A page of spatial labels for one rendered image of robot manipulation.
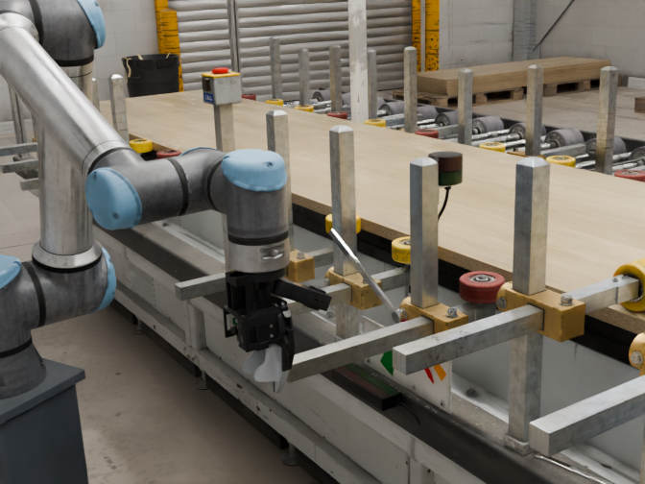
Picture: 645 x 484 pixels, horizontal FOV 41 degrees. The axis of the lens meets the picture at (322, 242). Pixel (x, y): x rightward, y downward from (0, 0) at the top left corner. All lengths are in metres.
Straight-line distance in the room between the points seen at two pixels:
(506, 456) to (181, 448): 1.62
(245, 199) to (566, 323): 0.49
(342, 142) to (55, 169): 0.60
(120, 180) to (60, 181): 0.62
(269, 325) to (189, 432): 1.70
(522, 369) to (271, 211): 0.46
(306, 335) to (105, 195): 0.75
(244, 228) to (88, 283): 0.81
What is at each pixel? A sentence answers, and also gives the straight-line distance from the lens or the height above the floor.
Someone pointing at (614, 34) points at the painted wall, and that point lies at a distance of 11.03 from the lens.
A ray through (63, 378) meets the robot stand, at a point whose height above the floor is 0.60.
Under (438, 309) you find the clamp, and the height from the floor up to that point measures 0.87.
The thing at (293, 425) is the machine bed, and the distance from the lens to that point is 2.62.
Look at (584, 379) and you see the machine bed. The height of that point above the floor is 0.74.
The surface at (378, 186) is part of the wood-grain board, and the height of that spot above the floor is 0.90.
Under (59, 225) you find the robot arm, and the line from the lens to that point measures 1.93.
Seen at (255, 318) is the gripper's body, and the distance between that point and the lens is 1.28.
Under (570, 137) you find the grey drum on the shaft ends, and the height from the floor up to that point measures 0.83.
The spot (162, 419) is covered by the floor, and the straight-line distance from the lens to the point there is 3.09.
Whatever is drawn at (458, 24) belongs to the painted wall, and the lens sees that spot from 11.47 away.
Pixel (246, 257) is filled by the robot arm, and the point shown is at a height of 1.05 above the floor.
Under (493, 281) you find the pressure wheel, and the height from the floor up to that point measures 0.91.
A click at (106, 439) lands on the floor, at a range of 3.02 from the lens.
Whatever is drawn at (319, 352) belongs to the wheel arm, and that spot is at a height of 0.86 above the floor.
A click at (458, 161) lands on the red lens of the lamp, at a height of 1.13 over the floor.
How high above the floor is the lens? 1.45
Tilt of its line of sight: 17 degrees down
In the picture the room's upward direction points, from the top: 2 degrees counter-clockwise
